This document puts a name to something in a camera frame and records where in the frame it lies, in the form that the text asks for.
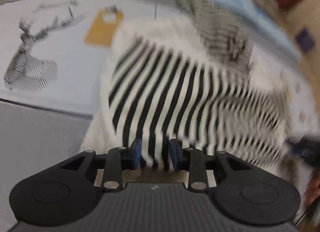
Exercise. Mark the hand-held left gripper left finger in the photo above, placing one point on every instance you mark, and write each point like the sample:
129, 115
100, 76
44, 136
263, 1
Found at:
136, 152

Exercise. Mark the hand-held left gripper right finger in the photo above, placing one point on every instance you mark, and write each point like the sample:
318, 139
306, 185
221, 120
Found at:
174, 154

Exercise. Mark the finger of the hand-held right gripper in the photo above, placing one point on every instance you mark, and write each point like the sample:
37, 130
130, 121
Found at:
303, 148

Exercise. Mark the black white striped shirt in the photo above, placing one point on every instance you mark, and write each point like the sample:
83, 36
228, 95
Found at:
175, 89

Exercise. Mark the person's right hand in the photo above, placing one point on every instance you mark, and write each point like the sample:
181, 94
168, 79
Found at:
313, 188

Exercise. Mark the grey bed cover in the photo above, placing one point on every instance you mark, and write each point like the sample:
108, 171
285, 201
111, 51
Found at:
42, 142

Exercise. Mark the dark purple box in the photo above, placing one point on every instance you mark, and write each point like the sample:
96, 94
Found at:
305, 40

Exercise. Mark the printed light bedsheet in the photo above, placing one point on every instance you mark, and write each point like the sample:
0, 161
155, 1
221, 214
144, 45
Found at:
62, 47

